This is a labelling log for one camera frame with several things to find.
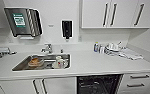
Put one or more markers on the stainless steel dishwasher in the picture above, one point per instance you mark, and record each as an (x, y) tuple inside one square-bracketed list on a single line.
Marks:
[(97, 85)]

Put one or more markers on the white mug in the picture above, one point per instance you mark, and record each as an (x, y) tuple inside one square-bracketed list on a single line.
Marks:
[(59, 61)]

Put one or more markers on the black soap dispenser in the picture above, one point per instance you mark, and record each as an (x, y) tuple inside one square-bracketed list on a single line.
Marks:
[(66, 29)]

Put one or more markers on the steel paper towel dispenser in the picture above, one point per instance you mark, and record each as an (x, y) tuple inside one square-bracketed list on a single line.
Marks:
[(21, 21)]

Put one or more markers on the orange food container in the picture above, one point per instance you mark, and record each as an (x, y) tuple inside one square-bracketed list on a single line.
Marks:
[(34, 62)]

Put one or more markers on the small white bottle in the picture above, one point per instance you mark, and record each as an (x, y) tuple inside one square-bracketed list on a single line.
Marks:
[(101, 49)]

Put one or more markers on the stack of plates and cutlery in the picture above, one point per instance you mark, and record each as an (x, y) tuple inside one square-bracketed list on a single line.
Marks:
[(112, 48)]

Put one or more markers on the white wall cabinet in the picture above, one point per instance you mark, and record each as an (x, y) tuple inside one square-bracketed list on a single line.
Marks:
[(117, 13)]

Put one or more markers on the stainless steel sink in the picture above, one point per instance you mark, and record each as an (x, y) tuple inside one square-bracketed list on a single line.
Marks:
[(21, 66)]

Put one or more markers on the white two-door sink cabinet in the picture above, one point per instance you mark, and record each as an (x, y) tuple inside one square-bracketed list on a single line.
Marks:
[(57, 86)]

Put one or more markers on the small chrome sink knob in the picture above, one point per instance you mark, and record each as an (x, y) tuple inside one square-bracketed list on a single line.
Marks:
[(61, 51)]

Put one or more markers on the blue dish soap bottle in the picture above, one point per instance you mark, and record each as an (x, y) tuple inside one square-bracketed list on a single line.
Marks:
[(96, 47)]

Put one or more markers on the small wall label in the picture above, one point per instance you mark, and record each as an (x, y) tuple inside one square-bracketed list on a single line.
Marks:
[(50, 25)]

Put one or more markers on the white wall outlet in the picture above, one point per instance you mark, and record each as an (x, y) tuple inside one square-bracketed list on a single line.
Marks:
[(80, 38)]

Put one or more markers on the chrome faucet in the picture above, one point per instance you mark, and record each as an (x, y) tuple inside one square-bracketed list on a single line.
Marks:
[(47, 48)]

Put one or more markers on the narrow white drawer unit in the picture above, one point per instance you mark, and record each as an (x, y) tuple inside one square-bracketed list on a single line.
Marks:
[(137, 83)]

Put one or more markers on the white plate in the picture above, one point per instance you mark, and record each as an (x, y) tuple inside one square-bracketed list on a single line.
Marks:
[(55, 66)]

